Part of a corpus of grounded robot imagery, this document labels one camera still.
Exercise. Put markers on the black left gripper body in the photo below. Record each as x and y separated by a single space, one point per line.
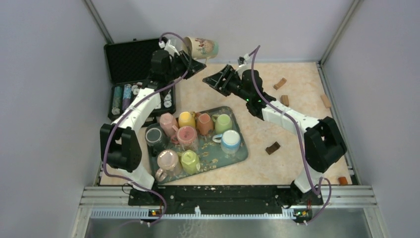
177 68

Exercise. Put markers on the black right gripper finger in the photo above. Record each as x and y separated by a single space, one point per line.
219 78
222 88

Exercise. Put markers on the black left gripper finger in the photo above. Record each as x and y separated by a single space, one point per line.
195 68
185 61

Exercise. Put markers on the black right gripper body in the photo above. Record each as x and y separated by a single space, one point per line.
247 94

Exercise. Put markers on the cream patterned mug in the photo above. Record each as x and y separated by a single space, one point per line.
201 49

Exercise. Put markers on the light green mug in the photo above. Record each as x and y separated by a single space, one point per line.
222 123

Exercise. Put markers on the white and blue mug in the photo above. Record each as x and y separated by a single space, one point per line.
230 141

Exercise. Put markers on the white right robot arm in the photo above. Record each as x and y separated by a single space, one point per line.
320 140

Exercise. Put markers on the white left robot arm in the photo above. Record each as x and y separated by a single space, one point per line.
120 149

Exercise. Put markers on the terracotta upside-down mug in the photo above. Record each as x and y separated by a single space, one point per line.
205 124

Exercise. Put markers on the yellow upside-down mug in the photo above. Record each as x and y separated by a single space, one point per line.
187 119

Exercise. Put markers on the pink upside-down mug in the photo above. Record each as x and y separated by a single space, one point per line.
169 124

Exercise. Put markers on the red-bottomed glass mug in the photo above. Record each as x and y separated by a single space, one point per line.
186 137

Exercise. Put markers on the black upside-down mug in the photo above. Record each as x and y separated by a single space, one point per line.
156 138

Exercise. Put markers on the lime green faceted mug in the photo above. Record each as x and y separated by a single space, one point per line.
190 162

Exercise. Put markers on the light pink glass mug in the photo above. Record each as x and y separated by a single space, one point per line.
168 165

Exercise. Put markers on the curved brown wooden block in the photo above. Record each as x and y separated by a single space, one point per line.
280 83

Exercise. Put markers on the brown rectangular wooden block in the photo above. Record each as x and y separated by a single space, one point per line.
284 99

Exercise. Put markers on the black poker chip case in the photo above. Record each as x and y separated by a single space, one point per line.
129 66

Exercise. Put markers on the dark brown wooden block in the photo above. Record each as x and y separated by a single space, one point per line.
272 148

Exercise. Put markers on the light wooden block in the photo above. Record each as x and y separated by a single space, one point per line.
326 102

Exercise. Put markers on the teal floral serving tray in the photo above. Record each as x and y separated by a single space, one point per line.
210 153

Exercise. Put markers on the orange-brown wooden block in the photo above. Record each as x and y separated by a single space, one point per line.
343 181

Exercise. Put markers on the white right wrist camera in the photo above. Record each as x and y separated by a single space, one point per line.
244 63

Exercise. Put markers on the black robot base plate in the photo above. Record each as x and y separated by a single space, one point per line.
224 199

